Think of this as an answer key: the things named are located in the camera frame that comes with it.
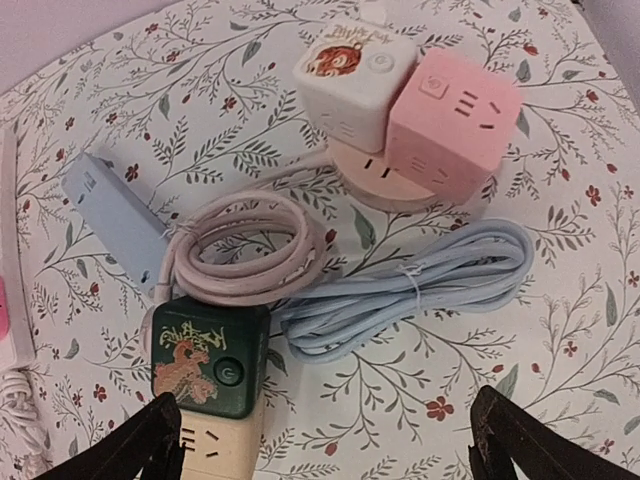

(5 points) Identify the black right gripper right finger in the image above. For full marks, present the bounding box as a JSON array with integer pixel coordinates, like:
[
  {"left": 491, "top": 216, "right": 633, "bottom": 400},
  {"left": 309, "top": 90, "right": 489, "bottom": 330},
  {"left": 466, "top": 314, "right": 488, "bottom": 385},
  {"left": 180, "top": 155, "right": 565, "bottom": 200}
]
[{"left": 468, "top": 385, "right": 638, "bottom": 480}]

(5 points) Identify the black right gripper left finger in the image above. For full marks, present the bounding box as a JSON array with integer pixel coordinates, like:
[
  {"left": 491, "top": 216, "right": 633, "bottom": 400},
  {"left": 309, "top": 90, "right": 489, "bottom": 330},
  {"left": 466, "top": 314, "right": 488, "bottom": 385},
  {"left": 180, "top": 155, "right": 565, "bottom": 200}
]
[{"left": 39, "top": 393, "right": 183, "bottom": 480}]

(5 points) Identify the beige cube socket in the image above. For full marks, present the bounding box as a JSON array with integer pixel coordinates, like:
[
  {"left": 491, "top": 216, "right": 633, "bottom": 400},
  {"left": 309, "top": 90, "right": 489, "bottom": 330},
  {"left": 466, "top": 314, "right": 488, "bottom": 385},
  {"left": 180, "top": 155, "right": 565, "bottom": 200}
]
[{"left": 179, "top": 390, "right": 266, "bottom": 480}]

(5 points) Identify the dark green cube socket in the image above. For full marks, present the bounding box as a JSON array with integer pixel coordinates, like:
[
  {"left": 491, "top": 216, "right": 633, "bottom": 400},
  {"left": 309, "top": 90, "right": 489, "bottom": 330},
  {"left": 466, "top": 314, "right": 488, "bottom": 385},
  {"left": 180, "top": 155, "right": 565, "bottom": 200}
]
[{"left": 150, "top": 296, "right": 271, "bottom": 419}]

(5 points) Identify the pink cable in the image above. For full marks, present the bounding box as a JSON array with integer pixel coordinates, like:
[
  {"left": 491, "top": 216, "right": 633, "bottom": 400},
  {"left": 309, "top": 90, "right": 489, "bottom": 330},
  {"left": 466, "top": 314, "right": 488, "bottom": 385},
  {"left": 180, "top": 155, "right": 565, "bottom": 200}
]
[{"left": 141, "top": 160, "right": 346, "bottom": 346}]

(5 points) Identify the pink plug adapter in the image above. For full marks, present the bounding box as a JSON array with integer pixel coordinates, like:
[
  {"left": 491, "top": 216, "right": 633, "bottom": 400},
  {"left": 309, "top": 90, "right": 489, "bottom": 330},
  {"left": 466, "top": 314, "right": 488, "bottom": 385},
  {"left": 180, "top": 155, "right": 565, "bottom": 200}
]
[{"left": 0, "top": 277, "right": 10, "bottom": 340}]

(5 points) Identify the pink round socket base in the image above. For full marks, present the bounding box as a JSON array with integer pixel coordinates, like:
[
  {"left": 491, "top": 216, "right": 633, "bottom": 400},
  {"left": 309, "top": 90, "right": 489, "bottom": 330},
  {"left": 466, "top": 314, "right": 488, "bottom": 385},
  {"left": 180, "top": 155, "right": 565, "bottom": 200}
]
[{"left": 327, "top": 138, "right": 434, "bottom": 213}]

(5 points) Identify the pink cube socket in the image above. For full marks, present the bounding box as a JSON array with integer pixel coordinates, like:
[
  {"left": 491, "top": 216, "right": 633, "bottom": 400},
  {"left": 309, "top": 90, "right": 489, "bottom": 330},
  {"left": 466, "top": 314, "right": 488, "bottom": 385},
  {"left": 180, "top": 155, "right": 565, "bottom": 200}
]
[{"left": 385, "top": 49, "right": 522, "bottom": 204}]

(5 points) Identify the white cube socket tiger print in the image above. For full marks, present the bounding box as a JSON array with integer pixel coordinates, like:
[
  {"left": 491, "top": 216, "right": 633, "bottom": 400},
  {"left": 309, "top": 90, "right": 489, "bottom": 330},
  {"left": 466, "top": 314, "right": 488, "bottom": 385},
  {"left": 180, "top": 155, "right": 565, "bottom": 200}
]
[{"left": 293, "top": 19, "right": 417, "bottom": 153}]

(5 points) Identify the white power strip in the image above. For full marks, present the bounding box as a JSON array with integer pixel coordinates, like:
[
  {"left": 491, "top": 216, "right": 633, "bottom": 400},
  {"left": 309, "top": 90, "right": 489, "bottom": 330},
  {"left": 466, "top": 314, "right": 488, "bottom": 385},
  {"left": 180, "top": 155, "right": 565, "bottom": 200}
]
[{"left": 1, "top": 129, "right": 36, "bottom": 373}]

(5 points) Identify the light blue power strip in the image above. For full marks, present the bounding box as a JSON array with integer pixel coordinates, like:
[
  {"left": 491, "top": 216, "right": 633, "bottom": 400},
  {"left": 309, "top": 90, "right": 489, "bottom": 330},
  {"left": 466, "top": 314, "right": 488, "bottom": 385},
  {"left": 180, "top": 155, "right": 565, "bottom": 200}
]
[{"left": 61, "top": 152, "right": 169, "bottom": 297}]

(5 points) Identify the floral tablecloth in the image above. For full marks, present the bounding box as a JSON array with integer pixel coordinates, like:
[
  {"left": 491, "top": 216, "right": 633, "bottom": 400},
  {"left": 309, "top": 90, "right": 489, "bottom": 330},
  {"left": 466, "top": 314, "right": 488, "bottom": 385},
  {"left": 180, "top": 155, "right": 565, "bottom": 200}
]
[{"left": 0, "top": 0, "right": 640, "bottom": 480}]

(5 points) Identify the white knotted cable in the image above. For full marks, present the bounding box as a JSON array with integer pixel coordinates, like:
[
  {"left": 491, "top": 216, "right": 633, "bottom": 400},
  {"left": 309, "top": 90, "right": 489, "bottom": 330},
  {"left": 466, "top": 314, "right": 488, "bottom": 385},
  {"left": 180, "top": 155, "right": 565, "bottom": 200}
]
[{"left": 0, "top": 367, "right": 44, "bottom": 451}]

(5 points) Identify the light blue coiled cable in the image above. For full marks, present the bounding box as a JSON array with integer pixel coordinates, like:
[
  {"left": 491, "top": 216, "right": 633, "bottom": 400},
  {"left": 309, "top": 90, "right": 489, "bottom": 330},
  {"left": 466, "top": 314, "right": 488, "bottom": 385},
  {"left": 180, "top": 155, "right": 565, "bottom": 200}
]
[{"left": 279, "top": 218, "right": 535, "bottom": 359}]

